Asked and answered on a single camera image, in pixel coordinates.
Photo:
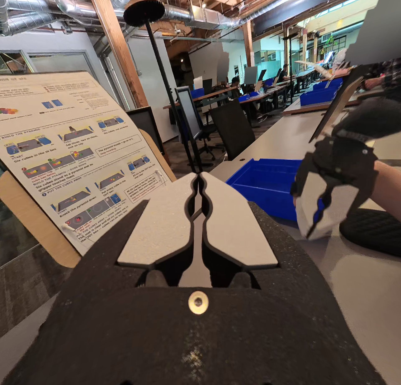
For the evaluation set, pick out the wooden display board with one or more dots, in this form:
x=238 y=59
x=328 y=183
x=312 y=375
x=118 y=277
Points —
x=31 y=225
x=338 y=106

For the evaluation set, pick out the blue plastic bin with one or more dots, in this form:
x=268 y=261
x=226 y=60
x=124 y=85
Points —
x=260 y=184
x=247 y=96
x=197 y=93
x=319 y=93

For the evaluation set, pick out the black floor lamp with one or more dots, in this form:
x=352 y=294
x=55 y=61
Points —
x=144 y=12

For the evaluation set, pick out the black office chair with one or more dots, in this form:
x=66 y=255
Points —
x=231 y=125
x=208 y=134

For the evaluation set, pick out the printed instruction sheet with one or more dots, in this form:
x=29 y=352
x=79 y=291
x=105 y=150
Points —
x=78 y=156

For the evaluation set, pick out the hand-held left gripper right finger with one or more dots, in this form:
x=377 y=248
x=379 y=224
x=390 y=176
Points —
x=241 y=231

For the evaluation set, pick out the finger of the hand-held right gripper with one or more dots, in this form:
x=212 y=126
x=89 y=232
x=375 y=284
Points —
x=308 y=203
x=338 y=209

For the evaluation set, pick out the black wrist rest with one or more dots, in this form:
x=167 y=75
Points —
x=376 y=231

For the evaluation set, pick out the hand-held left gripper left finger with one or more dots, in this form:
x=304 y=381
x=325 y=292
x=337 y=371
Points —
x=156 y=231

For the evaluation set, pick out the black framed display panel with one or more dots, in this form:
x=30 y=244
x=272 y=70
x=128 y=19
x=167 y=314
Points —
x=144 y=121

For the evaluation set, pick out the person's right hand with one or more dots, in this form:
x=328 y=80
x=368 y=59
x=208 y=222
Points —
x=388 y=181

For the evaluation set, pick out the silver ventilation duct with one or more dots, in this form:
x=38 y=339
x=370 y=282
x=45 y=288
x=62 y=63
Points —
x=47 y=2

